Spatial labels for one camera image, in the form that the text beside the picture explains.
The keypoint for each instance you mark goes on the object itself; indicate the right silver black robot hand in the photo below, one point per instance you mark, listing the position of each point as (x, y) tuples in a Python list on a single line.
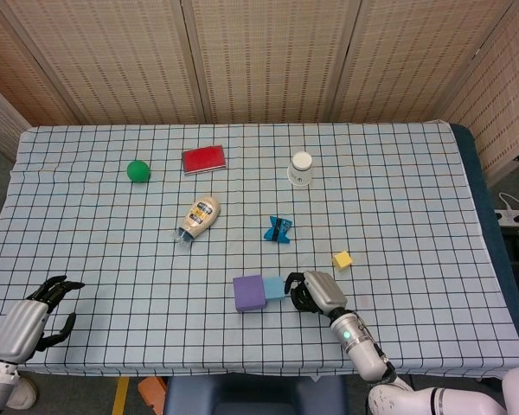
[(326, 294)]

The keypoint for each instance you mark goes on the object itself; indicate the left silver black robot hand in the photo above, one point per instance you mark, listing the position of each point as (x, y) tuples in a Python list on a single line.
[(19, 328)]

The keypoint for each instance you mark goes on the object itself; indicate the small yellow foam cube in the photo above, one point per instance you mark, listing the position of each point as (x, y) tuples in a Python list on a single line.
[(342, 260)]

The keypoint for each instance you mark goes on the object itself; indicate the medium light blue foam cube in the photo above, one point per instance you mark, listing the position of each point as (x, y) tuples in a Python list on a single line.
[(274, 287)]

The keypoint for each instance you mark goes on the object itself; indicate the large purple foam cube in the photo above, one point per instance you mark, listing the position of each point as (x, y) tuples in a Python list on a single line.
[(248, 294)]

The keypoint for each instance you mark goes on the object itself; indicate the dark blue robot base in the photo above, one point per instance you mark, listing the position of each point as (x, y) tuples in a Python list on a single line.
[(251, 395)]

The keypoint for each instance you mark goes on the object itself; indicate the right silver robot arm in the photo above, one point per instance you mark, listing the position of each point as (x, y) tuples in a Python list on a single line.
[(363, 350)]

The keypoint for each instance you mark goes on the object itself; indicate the crumpled blue snack wrapper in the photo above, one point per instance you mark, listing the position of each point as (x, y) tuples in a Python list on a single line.
[(277, 229)]

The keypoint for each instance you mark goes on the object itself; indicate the upturned white paper cup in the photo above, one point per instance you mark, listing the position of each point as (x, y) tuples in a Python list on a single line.
[(300, 170)]

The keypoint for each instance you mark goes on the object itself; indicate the light blue checkered tablecloth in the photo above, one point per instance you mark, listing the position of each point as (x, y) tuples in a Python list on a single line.
[(112, 242)]

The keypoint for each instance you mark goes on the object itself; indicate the mayonnaise squeeze bottle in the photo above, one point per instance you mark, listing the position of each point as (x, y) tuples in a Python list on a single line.
[(203, 214)]

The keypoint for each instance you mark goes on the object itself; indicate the orange object on floor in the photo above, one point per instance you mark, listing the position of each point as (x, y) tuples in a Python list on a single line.
[(152, 393)]

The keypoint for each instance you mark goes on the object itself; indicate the flat red tin box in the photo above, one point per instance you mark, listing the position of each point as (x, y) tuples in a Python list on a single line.
[(203, 160)]

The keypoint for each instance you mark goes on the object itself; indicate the dark blue table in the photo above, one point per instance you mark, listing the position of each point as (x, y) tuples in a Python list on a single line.
[(488, 207)]

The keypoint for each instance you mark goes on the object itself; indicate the green ball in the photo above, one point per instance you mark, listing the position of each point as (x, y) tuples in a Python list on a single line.
[(138, 171)]

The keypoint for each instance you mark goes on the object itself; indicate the woven bamboo folding screen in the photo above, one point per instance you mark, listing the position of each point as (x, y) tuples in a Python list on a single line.
[(264, 56)]

